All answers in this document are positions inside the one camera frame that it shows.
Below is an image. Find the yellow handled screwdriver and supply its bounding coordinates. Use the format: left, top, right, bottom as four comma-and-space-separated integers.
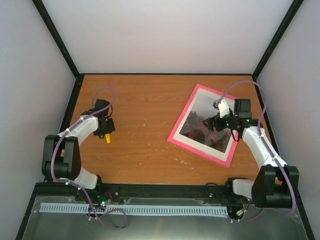
105, 134, 111, 144

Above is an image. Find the pink picture frame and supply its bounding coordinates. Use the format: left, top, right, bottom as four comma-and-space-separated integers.
167, 84, 238, 168

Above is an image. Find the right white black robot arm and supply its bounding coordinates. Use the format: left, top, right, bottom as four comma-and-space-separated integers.
202, 98, 299, 213

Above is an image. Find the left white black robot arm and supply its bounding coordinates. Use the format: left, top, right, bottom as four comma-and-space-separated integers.
41, 99, 115, 202

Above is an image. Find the small green lit circuit board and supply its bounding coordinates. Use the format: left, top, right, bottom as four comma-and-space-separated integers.
99, 198, 113, 207

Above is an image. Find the steel front plate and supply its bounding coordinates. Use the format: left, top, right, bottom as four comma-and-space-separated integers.
21, 196, 308, 240

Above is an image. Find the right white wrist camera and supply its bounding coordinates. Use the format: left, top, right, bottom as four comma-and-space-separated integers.
213, 98, 230, 119

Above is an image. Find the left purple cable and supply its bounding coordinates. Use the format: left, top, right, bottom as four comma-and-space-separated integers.
50, 86, 128, 229

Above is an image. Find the purple cable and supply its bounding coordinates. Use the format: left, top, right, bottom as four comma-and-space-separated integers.
50, 86, 128, 229
214, 80, 297, 224

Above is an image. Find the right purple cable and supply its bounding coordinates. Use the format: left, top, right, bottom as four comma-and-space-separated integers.
214, 80, 297, 224

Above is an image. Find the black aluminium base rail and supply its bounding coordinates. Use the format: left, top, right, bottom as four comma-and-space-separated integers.
31, 182, 248, 206

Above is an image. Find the light blue slotted cable duct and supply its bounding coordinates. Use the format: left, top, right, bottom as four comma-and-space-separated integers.
39, 203, 228, 218

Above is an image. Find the right black corner post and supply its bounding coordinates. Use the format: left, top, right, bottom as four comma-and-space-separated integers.
252, 0, 304, 82

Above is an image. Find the black corner post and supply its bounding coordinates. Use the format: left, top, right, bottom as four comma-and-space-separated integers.
252, 0, 304, 82
32, 0, 80, 79

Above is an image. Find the left black corner post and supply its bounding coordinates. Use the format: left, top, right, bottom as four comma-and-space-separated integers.
32, 0, 80, 79

